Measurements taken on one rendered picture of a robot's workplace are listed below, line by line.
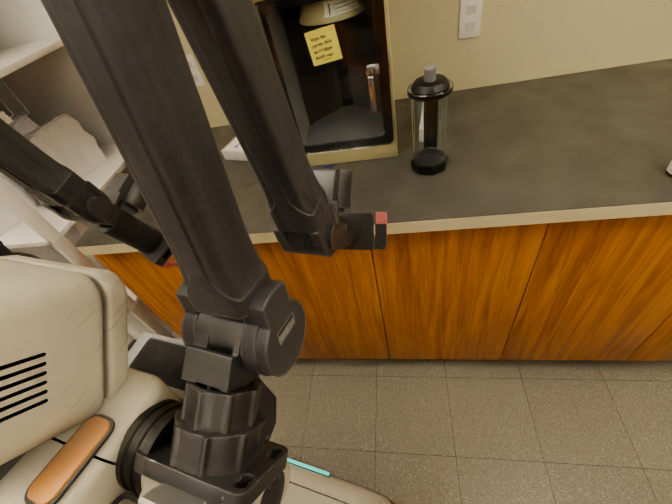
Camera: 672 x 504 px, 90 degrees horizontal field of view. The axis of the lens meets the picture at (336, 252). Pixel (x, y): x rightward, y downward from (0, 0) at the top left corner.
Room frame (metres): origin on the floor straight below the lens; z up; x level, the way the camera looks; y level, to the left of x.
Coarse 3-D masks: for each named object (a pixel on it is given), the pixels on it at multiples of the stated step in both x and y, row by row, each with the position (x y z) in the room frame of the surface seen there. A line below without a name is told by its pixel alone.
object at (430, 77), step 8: (424, 72) 0.80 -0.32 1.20; (432, 72) 0.79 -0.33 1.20; (416, 80) 0.82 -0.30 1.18; (424, 80) 0.80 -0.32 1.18; (432, 80) 0.79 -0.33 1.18; (440, 80) 0.78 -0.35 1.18; (448, 80) 0.79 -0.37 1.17; (416, 88) 0.79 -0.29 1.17; (424, 88) 0.77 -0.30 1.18; (432, 88) 0.76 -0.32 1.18; (440, 88) 0.76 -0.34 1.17
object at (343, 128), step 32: (288, 0) 0.95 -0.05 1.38; (320, 0) 0.92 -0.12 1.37; (352, 0) 0.90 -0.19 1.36; (288, 32) 0.95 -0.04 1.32; (352, 32) 0.91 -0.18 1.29; (384, 32) 0.88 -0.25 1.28; (288, 64) 0.96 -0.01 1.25; (352, 64) 0.91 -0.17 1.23; (384, 64) 0.88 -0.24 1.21; (288, 96) 0.96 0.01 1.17; (320, 96) 0.94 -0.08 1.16; (352, 96) 0.91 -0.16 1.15; (384, 96) 0.89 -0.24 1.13; (320, 128) 0.94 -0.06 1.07; (352, 128) 0.92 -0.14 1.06; (384, 128) 0.89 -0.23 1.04
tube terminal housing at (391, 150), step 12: (252, 0) 0.98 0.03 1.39; (384, 0) 0.89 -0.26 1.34; (396, 132) 0.93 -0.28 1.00; (396, 144) 0.89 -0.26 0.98; (312, 156) 0.97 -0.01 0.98; (324, 156) 0.96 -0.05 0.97; (336, 156) 0.95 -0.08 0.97; (348, 156) 0.94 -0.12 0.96; (360, 156) 0.93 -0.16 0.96; (372, 156) 0.91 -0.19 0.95; (384, 156) 0.90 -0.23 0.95
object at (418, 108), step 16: (416, 96) 0.77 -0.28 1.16; (432, 96) 0.75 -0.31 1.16; (448, 96) 0.77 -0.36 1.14; (416, 112) 0.78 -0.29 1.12; (432, 112) 0.76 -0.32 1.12; (448, 112) 0.78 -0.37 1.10; (416, 128) 0.78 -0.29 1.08; (432, 128) 0.76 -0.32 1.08; (416, 144) 0.78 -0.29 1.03; (432, 144) 0.76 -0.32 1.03; (416, 160) 0.79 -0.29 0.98; (432, 160) 0.76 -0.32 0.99
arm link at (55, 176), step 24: (0, 120) 0.54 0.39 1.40; (0, 144) 0.52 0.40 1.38; (24, 144) 0.54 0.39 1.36; (0, 168) 0.51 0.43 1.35; (24, 168) 0.52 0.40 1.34; (48, 168) 0.54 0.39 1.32; (48, 192) 0.51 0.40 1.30; (72, 192) 0.53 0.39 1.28; (96, 192) 0.56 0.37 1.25; (72, 216) 0.53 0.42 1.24
